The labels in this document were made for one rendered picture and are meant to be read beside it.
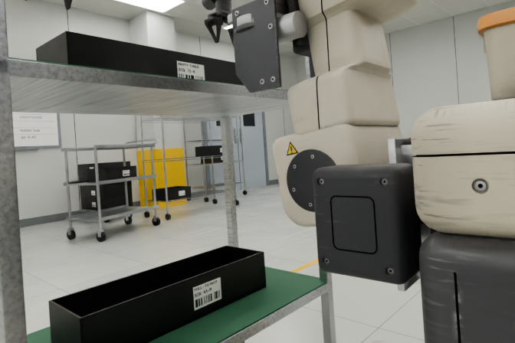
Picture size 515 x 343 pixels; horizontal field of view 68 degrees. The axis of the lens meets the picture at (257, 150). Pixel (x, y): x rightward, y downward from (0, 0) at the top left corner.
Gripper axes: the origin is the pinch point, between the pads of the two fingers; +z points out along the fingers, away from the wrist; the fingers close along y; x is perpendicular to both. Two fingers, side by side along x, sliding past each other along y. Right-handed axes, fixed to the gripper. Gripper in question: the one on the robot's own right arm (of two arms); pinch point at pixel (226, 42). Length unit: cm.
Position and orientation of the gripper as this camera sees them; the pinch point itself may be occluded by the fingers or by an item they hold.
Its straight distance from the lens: 135.7
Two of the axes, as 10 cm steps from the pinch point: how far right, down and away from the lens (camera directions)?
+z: 0.7, 10.0, -0.1
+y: -6.5, 0.4, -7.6
